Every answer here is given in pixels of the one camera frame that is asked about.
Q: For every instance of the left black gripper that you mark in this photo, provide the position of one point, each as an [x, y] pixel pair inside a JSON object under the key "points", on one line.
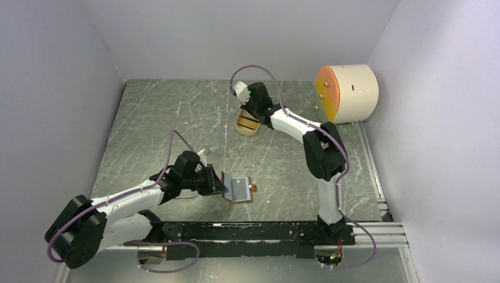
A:
{"points": [[213, 184]]}

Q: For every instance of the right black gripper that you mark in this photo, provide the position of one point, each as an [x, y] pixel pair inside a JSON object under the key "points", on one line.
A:
{"points": [[246, 108]]}

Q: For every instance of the brown leather card holder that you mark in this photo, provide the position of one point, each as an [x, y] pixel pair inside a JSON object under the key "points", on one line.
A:
{"points": [[226, 180]]}

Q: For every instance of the beige oval card tray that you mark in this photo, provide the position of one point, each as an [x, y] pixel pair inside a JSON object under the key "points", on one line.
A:
{"points": [[247, 124]]}

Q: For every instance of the grey card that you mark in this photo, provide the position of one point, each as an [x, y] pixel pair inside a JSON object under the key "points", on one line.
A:
{"points": [[241, 189]]}

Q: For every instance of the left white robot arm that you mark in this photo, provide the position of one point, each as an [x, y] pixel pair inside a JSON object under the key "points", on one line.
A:
{"points": [[87, 226]]}

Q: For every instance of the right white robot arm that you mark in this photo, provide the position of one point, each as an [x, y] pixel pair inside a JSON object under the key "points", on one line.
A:
{"points": [[325, 155]]}

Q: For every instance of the cream cylindrical cabinet orange door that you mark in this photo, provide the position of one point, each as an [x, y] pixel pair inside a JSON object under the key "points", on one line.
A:
{"points": [[346, 93]]}

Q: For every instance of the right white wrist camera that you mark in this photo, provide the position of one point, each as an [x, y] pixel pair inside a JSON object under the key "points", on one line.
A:
{"points": [[242, 92]]}

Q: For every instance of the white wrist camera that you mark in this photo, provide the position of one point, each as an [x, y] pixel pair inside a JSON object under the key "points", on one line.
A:
{"points": [[242, 92], [204, 152]]}

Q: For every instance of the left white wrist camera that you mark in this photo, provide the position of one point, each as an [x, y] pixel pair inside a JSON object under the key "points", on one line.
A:
{"points": [[204, 152]]}

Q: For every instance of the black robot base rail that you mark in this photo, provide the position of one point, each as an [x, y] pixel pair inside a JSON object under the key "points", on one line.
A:
{"points": [[234, 239]]}

